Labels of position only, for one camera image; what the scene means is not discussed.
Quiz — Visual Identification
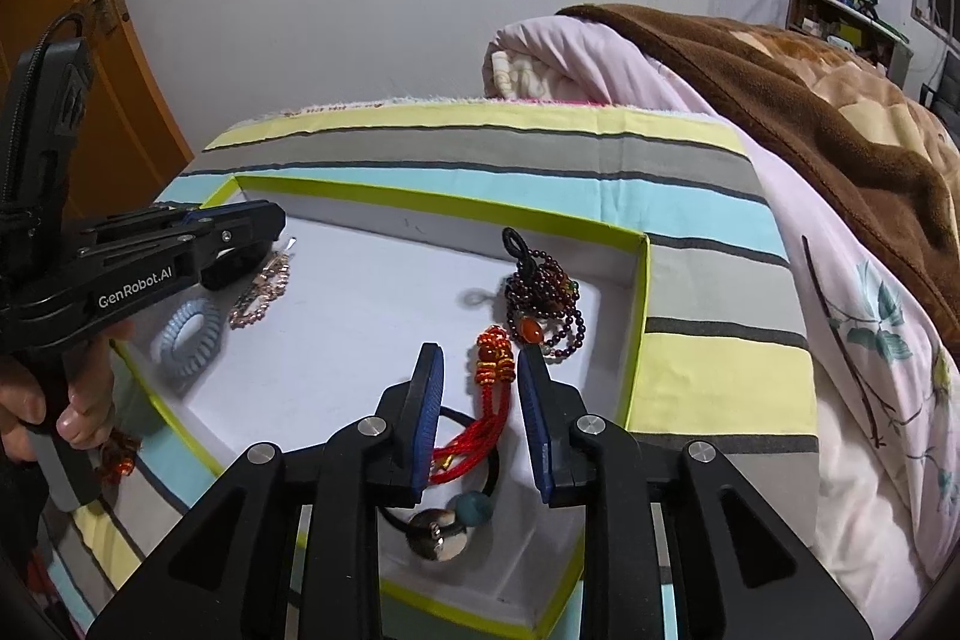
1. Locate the brown fleece blanket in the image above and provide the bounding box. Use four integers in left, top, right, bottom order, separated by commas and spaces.
555, 2, 960, 378

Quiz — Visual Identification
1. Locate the cluttered shelf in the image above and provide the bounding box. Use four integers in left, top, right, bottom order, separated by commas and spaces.
784, 0, 912, 86

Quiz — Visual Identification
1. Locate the blue spiral hair tie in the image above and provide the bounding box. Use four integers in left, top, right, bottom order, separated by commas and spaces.
150, 299, 226, 397

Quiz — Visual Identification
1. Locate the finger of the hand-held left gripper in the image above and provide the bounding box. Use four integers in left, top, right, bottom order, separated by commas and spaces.
199, 239, 271, 290
154, 199, 286, 247

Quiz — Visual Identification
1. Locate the black hair tie with beads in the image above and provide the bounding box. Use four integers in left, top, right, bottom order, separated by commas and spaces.
375, 406, 500, 562

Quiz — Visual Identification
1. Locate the red knotted cord ornament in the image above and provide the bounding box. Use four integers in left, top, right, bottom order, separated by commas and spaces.
97, 434, 140, 487

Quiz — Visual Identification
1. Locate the wooden door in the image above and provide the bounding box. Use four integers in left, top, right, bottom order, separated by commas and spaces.
0, 0, 196, 221

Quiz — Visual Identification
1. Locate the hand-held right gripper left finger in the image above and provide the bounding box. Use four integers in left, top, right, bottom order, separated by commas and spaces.
86, 342, 443, 640

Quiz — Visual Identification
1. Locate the dark red bead bracelet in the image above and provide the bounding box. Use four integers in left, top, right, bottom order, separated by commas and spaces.
501, 227, 590, 360

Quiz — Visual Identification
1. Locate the pink beaded hair clip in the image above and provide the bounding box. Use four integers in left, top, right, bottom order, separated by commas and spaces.
229, 239, 293, 330

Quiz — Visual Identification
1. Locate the green cardboard box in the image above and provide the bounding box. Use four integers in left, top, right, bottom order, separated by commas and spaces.
112, 175, 652, 640

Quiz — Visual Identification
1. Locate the red tassel knot ornament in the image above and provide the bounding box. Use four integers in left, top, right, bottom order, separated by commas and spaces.
429, 325, 518, 483

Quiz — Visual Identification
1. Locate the person's left hand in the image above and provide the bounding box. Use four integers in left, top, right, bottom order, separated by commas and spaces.
0, 319, 136, 461

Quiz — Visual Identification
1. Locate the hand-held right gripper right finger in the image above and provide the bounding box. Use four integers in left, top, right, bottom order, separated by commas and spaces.
517, 346, 875, 640

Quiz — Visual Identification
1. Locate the pink floral quilt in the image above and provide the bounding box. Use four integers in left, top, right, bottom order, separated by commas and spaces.
480, 14, 960, 618

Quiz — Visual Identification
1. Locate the black chair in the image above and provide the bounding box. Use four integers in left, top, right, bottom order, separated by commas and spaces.
919, 77, 960, 131

